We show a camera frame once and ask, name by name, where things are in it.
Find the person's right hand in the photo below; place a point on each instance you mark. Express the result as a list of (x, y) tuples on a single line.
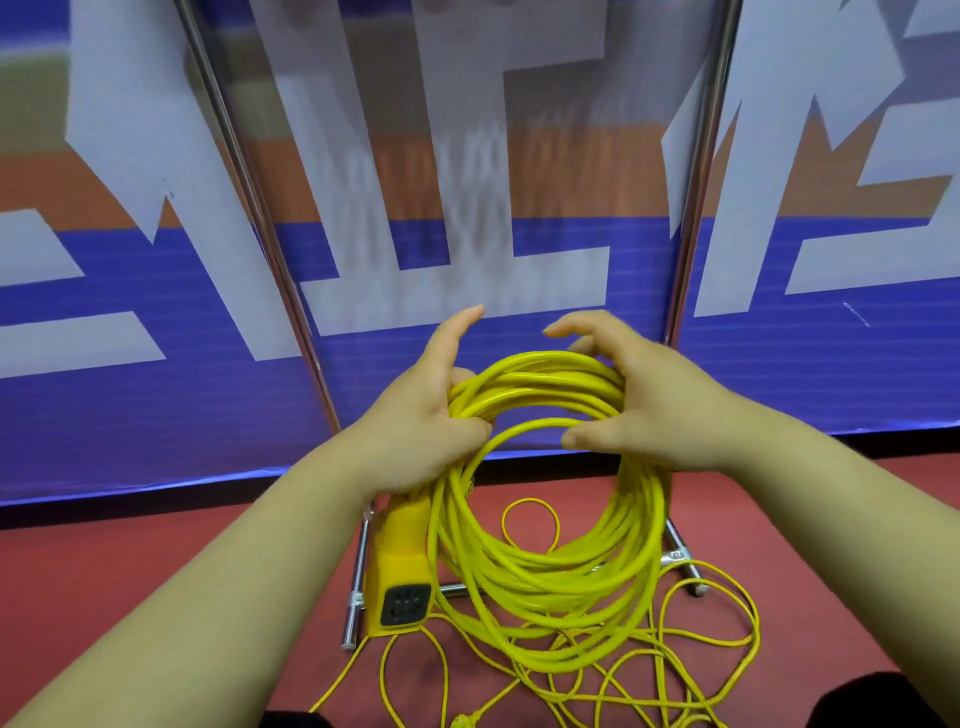
[(667, 409)]

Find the person's left hand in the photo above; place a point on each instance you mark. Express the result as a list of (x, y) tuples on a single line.
[(409, 431)]

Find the person's right thumb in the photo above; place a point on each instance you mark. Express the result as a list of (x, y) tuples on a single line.
[(592, 436)]

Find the person's left middle finger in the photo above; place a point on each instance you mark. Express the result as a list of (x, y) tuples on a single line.
[(463, 379)]

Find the person's left thumb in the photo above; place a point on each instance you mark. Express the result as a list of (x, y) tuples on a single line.
[(469, 436)]

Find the person's right middle finger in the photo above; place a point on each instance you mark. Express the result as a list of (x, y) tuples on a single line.
[(583, 346)]

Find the person's right forearm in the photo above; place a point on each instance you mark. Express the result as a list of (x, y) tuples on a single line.
[(855, 517)]

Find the person's left forearm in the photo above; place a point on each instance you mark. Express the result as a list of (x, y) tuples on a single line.
[(202, 600)]

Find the silver metal base foot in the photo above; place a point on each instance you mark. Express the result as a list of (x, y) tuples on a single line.
[(682, 555), (355, 577)]

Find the silver metal base crossbar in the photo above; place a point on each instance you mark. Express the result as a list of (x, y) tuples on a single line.
[(452, 590)]

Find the blue orange white banner panel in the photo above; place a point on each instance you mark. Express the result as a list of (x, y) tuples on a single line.
[(840, 262), (135, 337), (480, 187)]

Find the silver metal banner pole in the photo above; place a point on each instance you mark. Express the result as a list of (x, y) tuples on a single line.
[(701, 172), (259, 210)]

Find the person's left leg black trousers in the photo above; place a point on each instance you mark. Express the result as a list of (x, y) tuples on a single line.
[(294, 721)]

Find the person's leg black trousers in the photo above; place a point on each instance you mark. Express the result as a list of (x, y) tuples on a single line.
[(874, 705), (294, 721)]

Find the person's right leg black trousers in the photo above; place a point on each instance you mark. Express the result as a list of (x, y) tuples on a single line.
[(874, 705)]

